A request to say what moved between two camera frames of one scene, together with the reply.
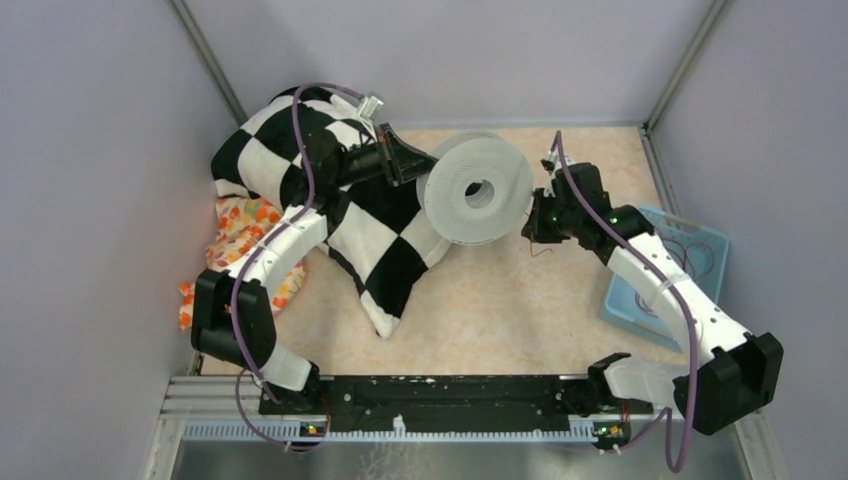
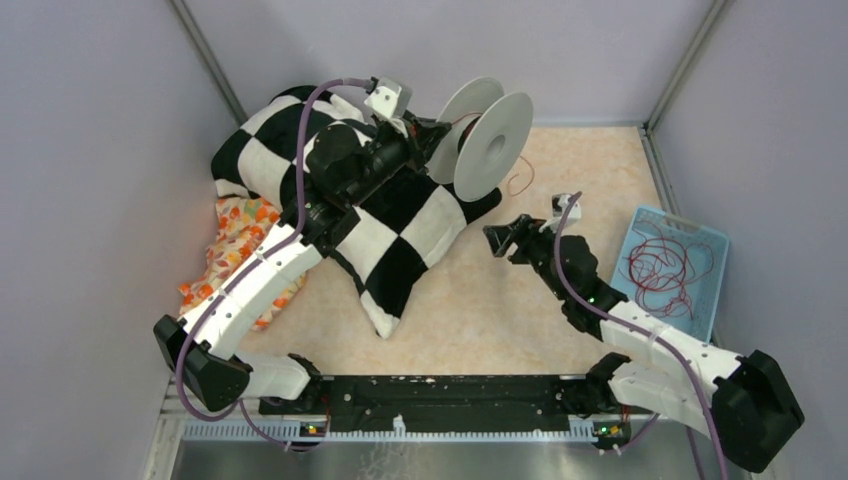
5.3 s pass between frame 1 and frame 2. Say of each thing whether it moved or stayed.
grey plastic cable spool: moved
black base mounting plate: stayed
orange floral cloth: stayed
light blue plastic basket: stayed
